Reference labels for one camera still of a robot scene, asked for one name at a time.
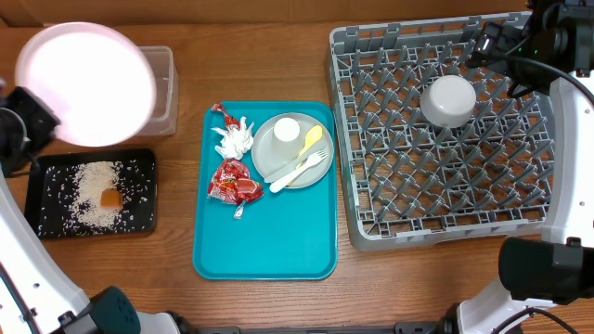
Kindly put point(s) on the small red candy wrapper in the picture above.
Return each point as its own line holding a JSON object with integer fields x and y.
{"x": 230, "y": 121}

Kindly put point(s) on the grey plastic dishwasher rack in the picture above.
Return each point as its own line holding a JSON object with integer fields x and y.
{"x": 408, "y": 183}

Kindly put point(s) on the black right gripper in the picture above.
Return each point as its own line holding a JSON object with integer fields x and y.
{"x": 505, "y": 43}

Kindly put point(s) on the white napkin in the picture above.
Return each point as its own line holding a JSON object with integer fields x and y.
{"x": 236, "y": 140}

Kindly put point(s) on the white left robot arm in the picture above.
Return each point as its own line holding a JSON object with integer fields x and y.
{"x": 36, "y": 296}

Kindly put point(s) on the pink round plate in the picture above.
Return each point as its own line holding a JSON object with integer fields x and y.
{"x": 94, "y": 79}

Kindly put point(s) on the white plastic fork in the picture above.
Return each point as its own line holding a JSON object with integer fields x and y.
{"x": 311, "y": 161}

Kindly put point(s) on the grey round plate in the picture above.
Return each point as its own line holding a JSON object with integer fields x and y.
{"x": 270, "y": 154}

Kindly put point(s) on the red snack wrapper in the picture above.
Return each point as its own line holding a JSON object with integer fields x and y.
{"x": 232, "y": 184}

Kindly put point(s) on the yellow plastic spoon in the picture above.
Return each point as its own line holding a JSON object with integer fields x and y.
{"x": 313, "y": 141}

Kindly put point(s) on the grey bowl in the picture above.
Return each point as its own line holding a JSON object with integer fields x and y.
{"x": 448, "y": 102}

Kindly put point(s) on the teal serving tray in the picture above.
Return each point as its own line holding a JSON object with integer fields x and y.
{"x": 289, "y": 235}

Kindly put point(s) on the white plastic cup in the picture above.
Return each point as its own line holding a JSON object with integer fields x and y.
{"x": 286, "y": 135}

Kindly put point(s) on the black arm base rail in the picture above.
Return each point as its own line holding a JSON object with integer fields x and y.
{"x": 397, "y": 328}

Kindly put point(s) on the grey plastic knife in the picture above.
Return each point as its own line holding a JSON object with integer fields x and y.
{"x": 292, "y": 165}

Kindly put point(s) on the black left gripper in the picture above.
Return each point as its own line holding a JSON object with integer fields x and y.
{"x": 44, "y": 122}

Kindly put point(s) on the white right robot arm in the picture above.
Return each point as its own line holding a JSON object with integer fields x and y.
{"x": 553, "y": 55}

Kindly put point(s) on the black tray with rice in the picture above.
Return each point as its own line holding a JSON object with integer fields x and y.
{"x": 63, "y": 197}

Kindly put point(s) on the clear plastic bin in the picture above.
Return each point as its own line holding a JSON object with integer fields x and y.
{"x": 163, "y": 120}

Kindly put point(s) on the orange food cube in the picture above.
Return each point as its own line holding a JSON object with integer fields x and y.
{"x": 111, "y": 199}

